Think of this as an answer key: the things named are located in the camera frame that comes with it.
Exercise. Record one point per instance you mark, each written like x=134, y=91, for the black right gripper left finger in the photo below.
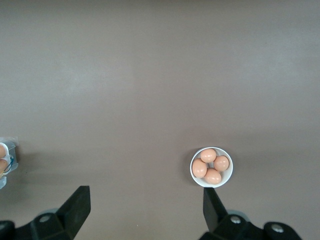
x=72, y=212

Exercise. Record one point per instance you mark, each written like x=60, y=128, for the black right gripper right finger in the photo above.
x=215, y=217

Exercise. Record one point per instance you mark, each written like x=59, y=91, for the brown egg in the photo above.
x=221, y=163
x=199, y=168
x=213, y=176
x=2, y=164
x=208, y=155
x=1, y=150

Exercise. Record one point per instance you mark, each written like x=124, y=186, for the small white bowl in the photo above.
x=228, y=177

